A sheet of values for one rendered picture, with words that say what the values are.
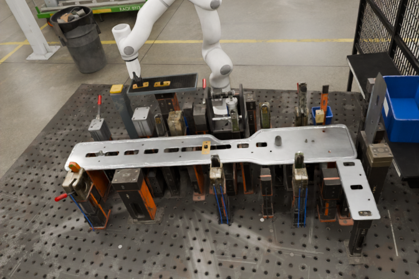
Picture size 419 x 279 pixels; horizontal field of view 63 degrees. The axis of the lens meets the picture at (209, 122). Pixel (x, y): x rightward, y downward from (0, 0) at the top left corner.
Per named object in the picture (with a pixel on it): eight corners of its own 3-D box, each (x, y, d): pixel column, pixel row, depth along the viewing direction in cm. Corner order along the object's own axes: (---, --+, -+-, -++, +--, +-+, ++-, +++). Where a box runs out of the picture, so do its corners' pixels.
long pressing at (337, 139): (60, 176, 164) (58, 174, 163) (76, 142, 181) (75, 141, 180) (359, 160, 145) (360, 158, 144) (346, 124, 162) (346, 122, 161)
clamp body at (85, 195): (87, 233, 172) (55, 190, 148) (96, 208, 183) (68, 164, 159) (107, 233, 171) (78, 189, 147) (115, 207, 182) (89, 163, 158)
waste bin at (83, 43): (66, 77, 432) (38, 24, 384) (86, 55, 470) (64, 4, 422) (100, 78, 418) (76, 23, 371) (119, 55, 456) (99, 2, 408)
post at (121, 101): (133, 151, 212) (108, 95, 183) (135, 142, 217) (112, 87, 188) (144, 150, 211) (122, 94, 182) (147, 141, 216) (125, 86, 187)
